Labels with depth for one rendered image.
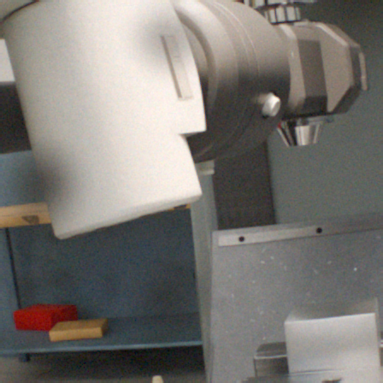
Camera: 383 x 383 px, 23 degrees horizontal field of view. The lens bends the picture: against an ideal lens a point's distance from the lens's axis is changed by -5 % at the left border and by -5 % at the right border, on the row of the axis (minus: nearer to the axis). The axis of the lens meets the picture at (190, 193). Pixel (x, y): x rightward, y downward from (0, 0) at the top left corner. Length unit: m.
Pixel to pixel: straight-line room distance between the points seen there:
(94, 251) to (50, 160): 4.79
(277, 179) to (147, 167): 0.63
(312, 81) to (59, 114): 0.19
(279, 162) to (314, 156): 0.04
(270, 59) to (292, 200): 0.53
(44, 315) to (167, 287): 0.69
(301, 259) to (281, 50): 0.51
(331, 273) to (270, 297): 0.07
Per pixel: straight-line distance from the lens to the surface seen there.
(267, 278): 0.98
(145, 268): 5.10
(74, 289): 5.26
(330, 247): 0.98
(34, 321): 4.98
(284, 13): 0.61
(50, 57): 0.39
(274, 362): 0.67
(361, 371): 0.60
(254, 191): 1.00
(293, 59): 0.52
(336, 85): 0.55
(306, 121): 0.59
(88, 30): 0.38
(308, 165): 0.99
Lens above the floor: 1.21
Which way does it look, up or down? 4 degrees down
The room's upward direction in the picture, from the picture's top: 7 degrees counter-clockwise
